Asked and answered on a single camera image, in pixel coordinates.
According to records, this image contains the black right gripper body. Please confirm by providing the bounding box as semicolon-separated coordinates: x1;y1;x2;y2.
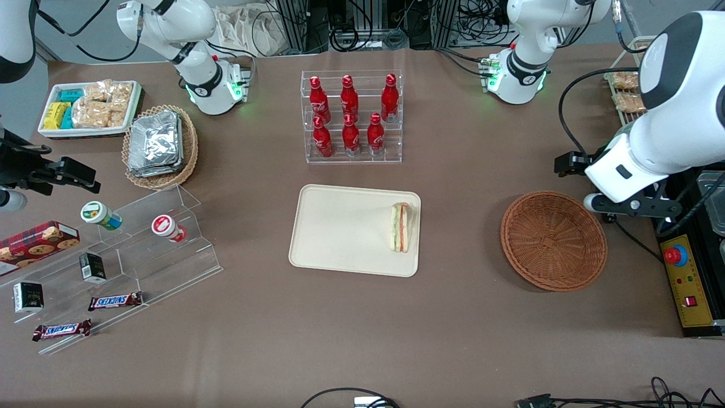
0;129;57;196

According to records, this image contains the plastic triangle sandwich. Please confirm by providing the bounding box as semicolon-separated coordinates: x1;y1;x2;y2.
389;202;417;254

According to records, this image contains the white rectangular snack tray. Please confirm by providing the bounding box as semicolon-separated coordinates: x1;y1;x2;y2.
37;80;143;140

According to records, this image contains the round brown wicker basket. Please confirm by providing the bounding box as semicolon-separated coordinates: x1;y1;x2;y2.
501;191;608;292

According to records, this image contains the oval tan wicker basket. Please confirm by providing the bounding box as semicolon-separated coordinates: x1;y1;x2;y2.
122;104;199;190

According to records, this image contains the cream plastic tray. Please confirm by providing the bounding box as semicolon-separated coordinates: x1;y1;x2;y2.
288;184;422;278

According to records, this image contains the white cylindrical cap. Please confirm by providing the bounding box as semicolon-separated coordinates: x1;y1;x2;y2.
583;192;611;214
0;190;28;212

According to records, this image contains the green lid white cup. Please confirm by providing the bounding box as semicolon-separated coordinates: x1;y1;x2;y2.
80;201;123;231

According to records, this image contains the yellow snack pack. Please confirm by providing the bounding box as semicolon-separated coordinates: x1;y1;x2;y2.
44;102;70;130

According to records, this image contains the red cookie box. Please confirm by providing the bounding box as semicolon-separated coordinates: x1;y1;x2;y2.
0;220;81;277

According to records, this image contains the silver foil pack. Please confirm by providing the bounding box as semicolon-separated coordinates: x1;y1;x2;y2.
127;110;184;178

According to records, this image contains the yellow emergency stop box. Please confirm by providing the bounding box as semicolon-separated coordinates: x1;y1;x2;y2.
659;232;717;330

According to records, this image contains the small black box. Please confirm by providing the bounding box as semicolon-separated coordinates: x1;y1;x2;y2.
78;252;108;284
12;281;45;314

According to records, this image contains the red lid white cup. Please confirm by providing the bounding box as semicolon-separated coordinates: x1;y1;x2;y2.
151;214;187;244

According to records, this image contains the clear acrylic stepped stand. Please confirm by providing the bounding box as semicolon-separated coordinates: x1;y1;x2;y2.
0;184;223;356

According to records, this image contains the brown Snickers bar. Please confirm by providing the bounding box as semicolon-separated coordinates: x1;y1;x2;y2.
32;318;93;342
87;291;144;312

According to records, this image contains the red cola bottle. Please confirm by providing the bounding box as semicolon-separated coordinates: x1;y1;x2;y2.
342;113;362;158
309;76;332;124
340;75;360;121
380;74;399;123
366;112;386;157
313;116;335;159

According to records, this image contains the clear acrylic bottle rack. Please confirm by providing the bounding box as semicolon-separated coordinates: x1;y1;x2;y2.
301;70;403;165

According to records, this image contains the beige cloth bag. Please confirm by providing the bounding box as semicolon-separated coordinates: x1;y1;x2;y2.
214;5;284;58

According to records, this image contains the black cable with plug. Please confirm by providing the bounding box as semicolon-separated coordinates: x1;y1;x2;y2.
602;212;665;265

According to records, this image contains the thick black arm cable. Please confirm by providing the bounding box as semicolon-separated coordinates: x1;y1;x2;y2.
557;67;643;159

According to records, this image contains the white wire rack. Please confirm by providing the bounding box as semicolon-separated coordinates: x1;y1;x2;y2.
607;35;658;126

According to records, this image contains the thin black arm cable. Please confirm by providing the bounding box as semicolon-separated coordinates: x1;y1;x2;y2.
35;0;142;63

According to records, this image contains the black cable with connector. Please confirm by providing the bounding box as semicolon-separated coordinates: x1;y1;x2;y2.
515;376;725;408

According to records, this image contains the aluminium equipment frame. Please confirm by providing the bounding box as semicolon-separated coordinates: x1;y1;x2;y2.
272;0;474;53

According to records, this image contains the black looped cable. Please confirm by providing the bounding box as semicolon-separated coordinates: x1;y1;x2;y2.
300;387;400;408

